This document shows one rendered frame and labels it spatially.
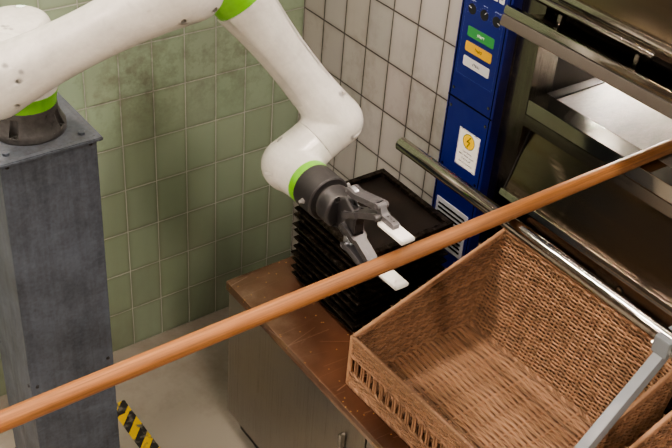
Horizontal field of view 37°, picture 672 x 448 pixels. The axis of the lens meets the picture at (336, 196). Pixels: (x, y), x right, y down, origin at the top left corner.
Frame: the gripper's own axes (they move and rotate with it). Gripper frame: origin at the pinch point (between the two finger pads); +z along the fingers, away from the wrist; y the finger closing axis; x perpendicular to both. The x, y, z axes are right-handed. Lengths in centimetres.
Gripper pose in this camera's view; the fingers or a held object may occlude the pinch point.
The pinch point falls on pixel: (397, 257)
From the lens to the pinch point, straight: 177.1
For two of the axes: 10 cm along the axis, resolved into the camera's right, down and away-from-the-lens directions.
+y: -0.7, 8.2, 5.6
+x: -8.1, 2.8, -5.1
